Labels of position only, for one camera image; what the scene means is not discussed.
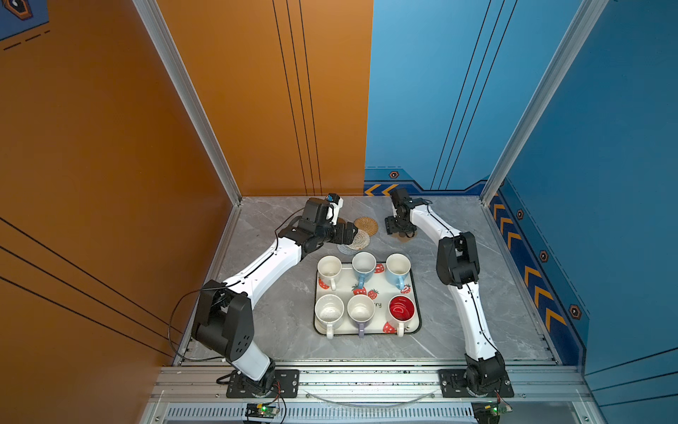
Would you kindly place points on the colourful zigzag rope coaster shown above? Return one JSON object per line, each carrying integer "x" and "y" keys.
{"x": 360, "y": 241}

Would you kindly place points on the white mug back left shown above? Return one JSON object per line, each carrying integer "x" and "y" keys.
{"x": 329, "y": 272}

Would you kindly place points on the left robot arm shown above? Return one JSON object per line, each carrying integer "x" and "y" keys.
{"x": 223, "y": 320}

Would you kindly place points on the strawberry print white tray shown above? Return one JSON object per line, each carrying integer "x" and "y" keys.
{"x": 376, "y": 308}

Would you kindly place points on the green circuit board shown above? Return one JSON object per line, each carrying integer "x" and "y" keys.
{"x": 490, "y": 413}
{"x": 262, "y": 413}

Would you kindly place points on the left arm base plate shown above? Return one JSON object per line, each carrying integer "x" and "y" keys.
{"x": 283, "y": 382}

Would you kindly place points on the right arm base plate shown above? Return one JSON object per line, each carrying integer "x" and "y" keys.
{"x": 454, "y": 383}

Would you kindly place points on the aluminium front rail frame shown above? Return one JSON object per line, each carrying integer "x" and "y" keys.
{"x": 372, "y": 392}

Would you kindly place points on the paw shaped brown coaster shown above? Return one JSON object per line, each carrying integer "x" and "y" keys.
{"x": 407, "y": 238}

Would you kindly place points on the white mug front left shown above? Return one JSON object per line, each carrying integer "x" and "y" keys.
{"x": 329, "y": 310}

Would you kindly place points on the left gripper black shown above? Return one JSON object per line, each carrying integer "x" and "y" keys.
{"x": 349, "y": 235}

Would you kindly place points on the aluminium corner post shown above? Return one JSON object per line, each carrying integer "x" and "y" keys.
{"x": 578, "y": 31}
{"x": 158, "y": 30}

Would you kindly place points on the right green circuit board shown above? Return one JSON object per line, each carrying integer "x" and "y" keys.
{"x": 490, "y": 413}

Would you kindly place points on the right aluminium corner post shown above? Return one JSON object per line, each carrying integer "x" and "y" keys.
{"x": 578, "y": 31}

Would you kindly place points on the left aluminium corner post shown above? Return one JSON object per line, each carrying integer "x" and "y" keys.
{"x": 158, "y": 30}

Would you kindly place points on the red interior mug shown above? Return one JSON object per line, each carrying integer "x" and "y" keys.
{"x": 401, "y": 310}

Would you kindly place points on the lavender mug front middle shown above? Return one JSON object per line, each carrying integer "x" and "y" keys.
{"x": 361, "y": 310}

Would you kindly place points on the light blue mug back right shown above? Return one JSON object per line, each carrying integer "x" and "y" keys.
{"x": 398, "y": 267}

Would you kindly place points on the left green circuit board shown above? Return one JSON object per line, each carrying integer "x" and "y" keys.
{"x": 262, "y": 413}

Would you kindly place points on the white mug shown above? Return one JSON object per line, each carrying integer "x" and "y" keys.
{"x": 329, "y": 310}
{"x": 329, "y": 272}

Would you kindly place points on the blue mug back middle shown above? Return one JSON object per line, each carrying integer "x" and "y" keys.
{"x": 364, "y": 265}

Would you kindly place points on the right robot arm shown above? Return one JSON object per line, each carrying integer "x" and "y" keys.
{"x": 457, "y": 267}

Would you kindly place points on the light blue rope coaster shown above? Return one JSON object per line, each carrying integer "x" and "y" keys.
{"x": 345, "y": 249}

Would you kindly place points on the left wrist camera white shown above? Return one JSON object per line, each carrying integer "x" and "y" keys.
{"x": 335, "y": 203}

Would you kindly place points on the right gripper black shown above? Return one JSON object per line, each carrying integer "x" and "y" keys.
{"x": 391, "y": 228}

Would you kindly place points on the woven rattan round coaster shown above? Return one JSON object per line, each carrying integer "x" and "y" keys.
{"x": 368, "y": 225}

